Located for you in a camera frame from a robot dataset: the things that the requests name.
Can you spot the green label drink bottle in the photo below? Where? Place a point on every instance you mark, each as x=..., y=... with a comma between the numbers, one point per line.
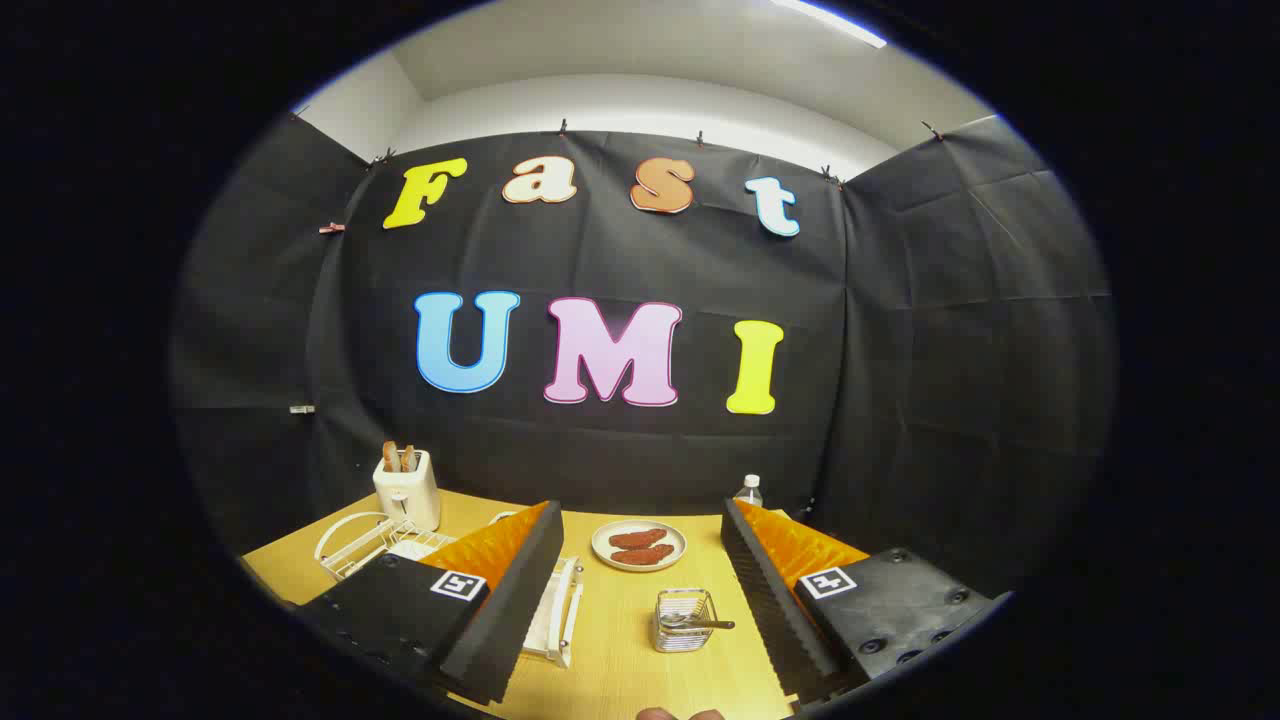
x=749, y=493

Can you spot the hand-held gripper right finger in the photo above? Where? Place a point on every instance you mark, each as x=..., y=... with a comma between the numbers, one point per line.
x=770, y=610

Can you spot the white toaster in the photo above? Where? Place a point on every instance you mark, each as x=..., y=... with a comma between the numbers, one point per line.
x=410, y=495

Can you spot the red meat patty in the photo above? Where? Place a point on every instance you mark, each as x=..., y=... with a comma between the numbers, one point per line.
x=638, y=538
x=643, y=555

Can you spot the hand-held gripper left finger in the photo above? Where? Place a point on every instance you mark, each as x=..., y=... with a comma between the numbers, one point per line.
x=510, y=610

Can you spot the black backdrop cloth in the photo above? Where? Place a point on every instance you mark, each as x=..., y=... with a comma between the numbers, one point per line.
x=600, y=250

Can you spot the metal spoon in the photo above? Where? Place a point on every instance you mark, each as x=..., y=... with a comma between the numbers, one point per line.
x=715, y=624

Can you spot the white plate with meat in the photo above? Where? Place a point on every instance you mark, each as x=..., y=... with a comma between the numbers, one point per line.
x=603, y=546

